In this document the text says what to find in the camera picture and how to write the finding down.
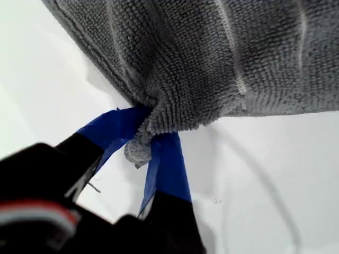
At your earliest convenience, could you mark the grey striped microfibre towel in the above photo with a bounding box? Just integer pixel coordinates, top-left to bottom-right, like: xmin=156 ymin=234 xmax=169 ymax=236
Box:
xmin=41 ymin=0 xmax=339 ymax=170

